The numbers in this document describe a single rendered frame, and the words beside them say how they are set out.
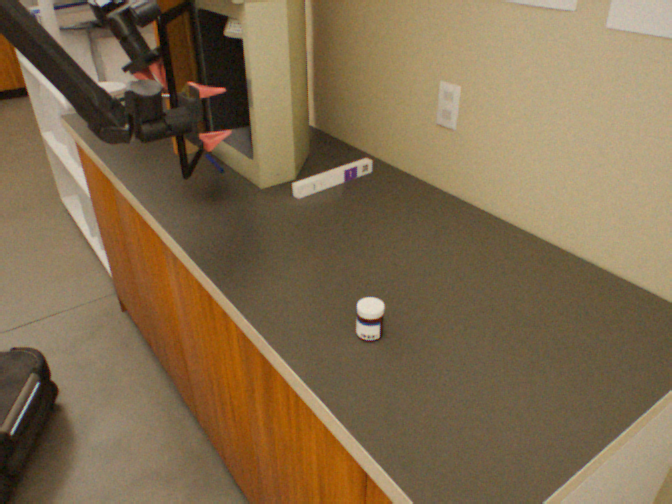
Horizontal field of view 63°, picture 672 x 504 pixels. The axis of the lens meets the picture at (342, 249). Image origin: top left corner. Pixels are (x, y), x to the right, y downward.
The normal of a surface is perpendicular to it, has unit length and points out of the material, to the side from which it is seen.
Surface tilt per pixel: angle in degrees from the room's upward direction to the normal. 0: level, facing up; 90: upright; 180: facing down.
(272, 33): 90
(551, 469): 0
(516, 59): 90
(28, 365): 0
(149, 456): 0
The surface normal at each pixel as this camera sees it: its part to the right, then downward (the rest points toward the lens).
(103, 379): 0.00, -0.85
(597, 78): -0.81, 0.31
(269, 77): 0.59, 0.43
